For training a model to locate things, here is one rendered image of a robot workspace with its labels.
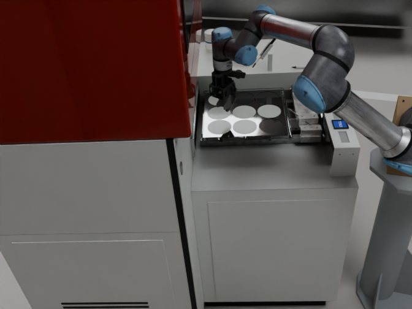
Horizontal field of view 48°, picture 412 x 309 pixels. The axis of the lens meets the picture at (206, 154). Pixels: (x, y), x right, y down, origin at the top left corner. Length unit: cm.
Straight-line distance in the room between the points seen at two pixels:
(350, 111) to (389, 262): 98
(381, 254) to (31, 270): 147
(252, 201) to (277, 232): 20
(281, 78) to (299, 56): 18
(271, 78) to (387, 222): 80
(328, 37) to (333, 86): 15
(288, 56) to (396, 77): 200
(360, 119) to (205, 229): 79
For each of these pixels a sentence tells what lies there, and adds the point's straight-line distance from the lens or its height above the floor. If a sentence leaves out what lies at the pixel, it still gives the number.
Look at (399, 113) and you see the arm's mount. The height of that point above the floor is 103.
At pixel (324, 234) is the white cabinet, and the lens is 195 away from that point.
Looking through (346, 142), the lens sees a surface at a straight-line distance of 177.
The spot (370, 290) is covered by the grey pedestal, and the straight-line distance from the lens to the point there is 244.
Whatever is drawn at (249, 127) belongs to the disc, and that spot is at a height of 90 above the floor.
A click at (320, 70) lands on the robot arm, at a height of 136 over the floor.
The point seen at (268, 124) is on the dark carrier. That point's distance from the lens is 193.
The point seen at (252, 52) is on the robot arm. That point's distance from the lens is 166.
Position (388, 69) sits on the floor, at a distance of 428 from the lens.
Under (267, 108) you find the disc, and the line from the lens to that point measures 202.
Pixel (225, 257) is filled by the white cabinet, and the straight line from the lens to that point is 203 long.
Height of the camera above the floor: 202
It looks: 39 degrees down
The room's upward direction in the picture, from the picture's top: 5 degrees counter-clockwise
